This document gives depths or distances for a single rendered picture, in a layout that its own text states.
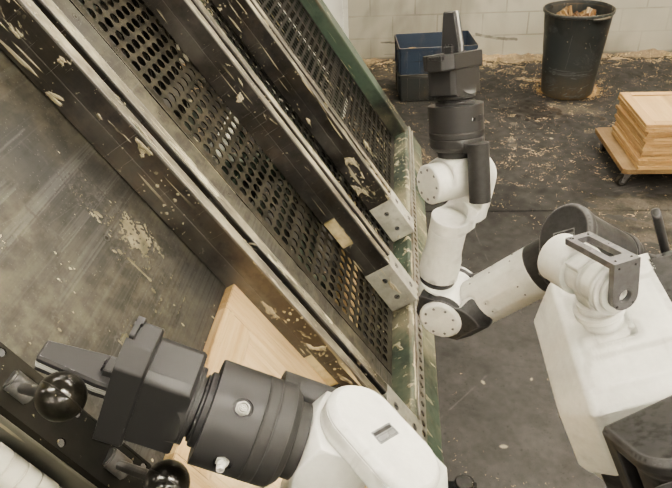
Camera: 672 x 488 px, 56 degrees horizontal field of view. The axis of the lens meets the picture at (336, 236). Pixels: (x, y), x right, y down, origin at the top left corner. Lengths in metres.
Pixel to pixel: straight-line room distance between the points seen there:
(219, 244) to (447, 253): 0.40
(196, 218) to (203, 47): 0.46
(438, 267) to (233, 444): 0.69
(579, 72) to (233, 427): 4.86
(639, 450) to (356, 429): 0.32
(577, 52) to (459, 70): 4.17
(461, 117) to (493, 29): 5.17
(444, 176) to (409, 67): 4.08
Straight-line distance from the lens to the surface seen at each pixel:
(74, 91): 0.92
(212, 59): 1.31
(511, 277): 1.11
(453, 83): 1.00
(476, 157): 1.01
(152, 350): 0.51
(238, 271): 0.99
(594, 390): 0.82
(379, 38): 6.11
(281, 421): 0.53
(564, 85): 5.26
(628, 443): 0.75
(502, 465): 2.41
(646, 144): 4.00
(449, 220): 1.10
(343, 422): 0.52
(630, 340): 0.86
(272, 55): 1.61
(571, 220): 1.05
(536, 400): 2.63
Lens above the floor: 1.90
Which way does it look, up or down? 33 degrees down
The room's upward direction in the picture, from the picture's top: 3 degrees counter-clockwise
